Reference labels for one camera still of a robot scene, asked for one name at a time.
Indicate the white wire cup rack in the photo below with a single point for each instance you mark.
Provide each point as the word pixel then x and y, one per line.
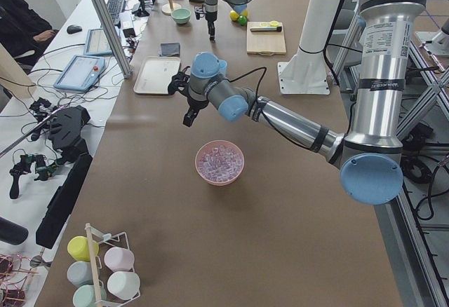
pixel 98 244

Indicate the pink bowl of ice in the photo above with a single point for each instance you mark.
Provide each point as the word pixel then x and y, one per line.
pixel 219 162

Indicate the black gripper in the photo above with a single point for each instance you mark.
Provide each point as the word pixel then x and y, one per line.
pixel 193 105
pixel 211 22

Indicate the cream rabbit tray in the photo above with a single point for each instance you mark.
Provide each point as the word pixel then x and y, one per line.
pixel 155 75

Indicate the bamboo cutting board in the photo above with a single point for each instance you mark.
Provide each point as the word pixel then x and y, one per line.
pixel 265 43

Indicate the yellow cup in rack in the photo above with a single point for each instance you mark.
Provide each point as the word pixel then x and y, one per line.
pixel 78 249

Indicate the light blue cup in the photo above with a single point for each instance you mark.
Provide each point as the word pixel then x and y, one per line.
pixel 223 67

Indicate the pink cup in rack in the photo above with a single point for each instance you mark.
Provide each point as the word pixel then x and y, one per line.
pixel 119 259

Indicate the green cup in rack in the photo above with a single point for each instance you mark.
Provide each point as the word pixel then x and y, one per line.
pixel 84 296

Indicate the aluminium frame post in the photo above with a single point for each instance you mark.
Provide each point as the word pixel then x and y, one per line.
pixel 113 39

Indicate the green lime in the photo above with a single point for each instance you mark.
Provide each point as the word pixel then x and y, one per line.
pixel 242 20

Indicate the blue teach pendant near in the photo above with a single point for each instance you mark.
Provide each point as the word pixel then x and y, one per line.
pixel 81 73

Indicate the white cup in rack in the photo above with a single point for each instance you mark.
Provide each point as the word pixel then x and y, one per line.
pixel 124 285

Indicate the grey folded cloth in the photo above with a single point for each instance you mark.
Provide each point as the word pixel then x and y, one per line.
pixel 169 49

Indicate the mint green bowl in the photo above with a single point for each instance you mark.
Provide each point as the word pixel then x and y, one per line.
pixel 181 16

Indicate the whole lemon outer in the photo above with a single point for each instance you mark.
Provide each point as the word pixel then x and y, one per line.
pixel 234 16

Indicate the black keyboard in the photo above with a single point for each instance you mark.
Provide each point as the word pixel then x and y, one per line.
pixel 115 8

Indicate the seated person dark clothes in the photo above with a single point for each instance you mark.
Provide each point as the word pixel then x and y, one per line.
pixel 22 30

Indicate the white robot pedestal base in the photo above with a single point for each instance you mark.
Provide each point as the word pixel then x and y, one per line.
pixel 306 72

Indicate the blue teach pendant far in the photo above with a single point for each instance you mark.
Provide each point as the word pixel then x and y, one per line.
pixel 96 43

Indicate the black computer mouse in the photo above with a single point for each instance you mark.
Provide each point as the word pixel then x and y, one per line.
pixel 72 29

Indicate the grey-blue cup in rack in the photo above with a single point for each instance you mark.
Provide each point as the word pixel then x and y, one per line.
pixel 79 273

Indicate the blue teach pendant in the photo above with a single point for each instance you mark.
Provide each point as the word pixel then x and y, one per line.
pixel 96 43
pixel 81 73

